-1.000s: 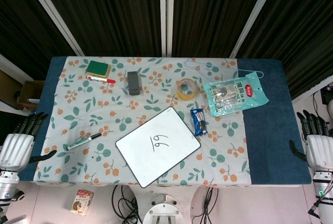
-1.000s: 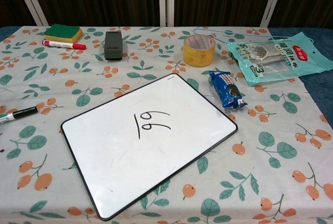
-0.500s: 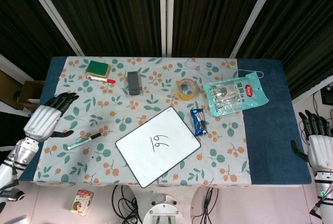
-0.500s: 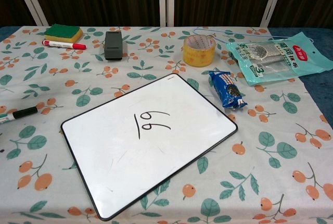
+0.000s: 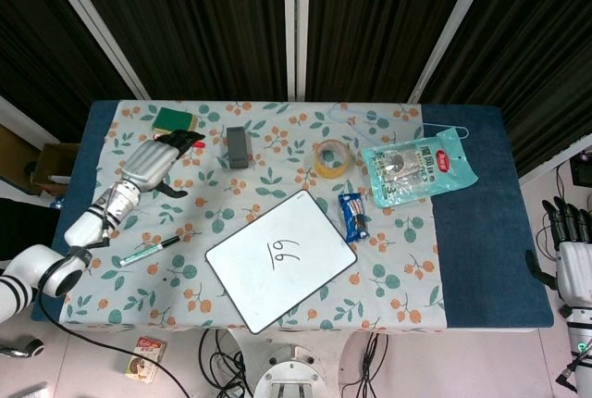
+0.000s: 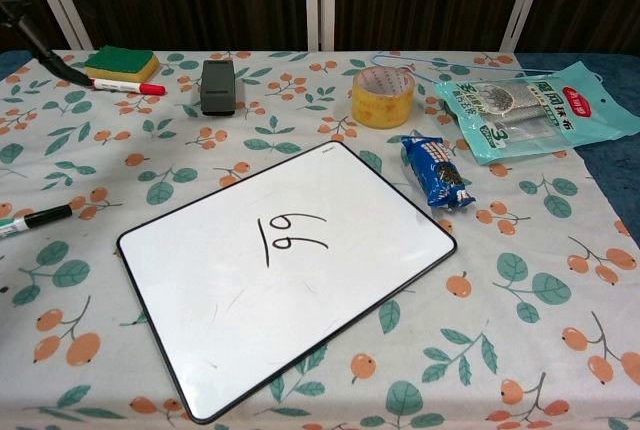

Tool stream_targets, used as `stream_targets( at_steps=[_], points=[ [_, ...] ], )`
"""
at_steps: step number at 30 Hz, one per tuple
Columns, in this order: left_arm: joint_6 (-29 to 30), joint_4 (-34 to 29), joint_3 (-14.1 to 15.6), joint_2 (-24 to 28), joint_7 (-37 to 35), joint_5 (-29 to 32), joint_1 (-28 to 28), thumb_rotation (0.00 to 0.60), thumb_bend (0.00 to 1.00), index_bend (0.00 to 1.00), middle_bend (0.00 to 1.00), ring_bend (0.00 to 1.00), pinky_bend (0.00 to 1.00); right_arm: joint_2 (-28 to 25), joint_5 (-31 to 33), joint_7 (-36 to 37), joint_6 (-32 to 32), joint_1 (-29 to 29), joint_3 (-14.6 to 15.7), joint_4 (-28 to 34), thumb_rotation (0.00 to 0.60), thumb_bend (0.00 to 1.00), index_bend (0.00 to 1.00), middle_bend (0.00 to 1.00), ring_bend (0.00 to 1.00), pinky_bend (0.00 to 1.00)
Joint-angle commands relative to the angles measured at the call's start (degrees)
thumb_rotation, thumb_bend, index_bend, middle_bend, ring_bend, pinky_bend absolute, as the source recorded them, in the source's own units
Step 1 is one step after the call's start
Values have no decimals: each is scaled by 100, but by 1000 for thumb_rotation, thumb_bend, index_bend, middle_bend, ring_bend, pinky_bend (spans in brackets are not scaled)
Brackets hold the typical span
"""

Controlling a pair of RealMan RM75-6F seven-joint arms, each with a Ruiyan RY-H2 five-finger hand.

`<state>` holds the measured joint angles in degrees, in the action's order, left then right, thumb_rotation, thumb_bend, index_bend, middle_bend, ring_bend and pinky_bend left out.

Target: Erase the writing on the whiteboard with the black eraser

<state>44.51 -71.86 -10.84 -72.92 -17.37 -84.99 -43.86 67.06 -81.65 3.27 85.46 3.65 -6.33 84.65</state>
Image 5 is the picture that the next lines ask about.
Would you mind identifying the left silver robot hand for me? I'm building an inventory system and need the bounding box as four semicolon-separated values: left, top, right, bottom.
120;129;205;199

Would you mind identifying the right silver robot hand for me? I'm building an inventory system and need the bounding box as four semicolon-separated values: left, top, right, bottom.
525;197;592;300

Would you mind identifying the dark grey whiteboard eraser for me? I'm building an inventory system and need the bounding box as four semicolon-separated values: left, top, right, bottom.
225;125;253;170

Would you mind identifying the green yellow sponge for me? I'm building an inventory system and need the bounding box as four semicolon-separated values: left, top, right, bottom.
152;106;199;135

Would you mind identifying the green black marker pen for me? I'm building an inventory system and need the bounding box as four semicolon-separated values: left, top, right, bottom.
118;234;181;267

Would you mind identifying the black electronic device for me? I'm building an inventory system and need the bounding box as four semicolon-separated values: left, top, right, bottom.
569;153;592;186

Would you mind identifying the dark blue table cover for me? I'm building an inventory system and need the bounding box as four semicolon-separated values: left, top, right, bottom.
31;99;555;330

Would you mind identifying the brown cardboard box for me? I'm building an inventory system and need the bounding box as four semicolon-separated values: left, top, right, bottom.
30;142;80;196

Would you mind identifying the floral patterned tablecloth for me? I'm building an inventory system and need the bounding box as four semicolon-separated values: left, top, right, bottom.
62;99;449;332

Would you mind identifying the black pleated curtain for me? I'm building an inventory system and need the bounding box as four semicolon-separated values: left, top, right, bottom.
307;0;482;104
0;0;140;144
423;0;592;177
62;0;289;102

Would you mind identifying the yellow adhesive tape roll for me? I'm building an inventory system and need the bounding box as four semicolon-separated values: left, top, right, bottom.
313;138;352;180

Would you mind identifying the teal cleaning cloth package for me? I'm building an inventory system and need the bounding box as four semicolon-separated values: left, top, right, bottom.
360;128;480;210

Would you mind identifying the small printed snack box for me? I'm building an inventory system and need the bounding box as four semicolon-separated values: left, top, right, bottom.
123;335;168;384

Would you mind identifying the blue cookie pack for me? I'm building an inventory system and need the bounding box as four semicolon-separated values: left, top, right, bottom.
338;192;371;243

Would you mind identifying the white robot torso base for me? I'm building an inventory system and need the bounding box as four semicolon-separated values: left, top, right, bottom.
253;342;335;398

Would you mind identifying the white frame post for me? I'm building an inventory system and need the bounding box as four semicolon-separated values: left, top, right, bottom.
282;0;311;102
36;0;150;101
406;0;501;104

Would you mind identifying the white whiteboard black frame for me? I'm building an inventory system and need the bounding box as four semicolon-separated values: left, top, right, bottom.
204;188;359;335

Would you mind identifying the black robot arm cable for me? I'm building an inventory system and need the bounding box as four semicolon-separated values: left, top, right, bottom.
39;293;191;398

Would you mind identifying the light blue wire hanger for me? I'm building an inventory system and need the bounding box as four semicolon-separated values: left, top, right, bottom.
328;102;469;143

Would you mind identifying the black floor cable bundle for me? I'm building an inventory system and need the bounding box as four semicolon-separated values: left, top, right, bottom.
198;328;255;398
341;332;389;398

